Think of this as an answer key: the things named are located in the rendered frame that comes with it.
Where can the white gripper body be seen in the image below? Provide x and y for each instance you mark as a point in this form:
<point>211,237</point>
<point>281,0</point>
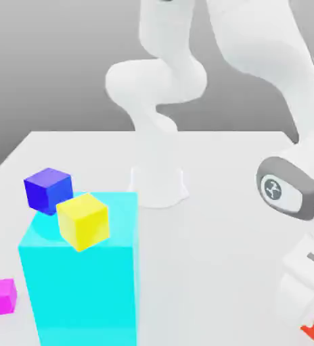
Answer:
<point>297,294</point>

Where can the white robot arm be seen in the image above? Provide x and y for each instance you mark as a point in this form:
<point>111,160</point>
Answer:
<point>259,40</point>

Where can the small yellow cube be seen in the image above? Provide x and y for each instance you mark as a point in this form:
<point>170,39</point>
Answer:
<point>85,224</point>

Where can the small blue cube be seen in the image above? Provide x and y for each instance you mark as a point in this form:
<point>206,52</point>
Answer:
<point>42,193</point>

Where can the small magenta cube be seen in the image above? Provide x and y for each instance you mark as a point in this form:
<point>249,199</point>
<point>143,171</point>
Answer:
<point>0,297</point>

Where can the large cyan box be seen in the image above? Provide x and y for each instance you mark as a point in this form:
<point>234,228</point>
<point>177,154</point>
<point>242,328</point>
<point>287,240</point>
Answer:
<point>81,292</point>

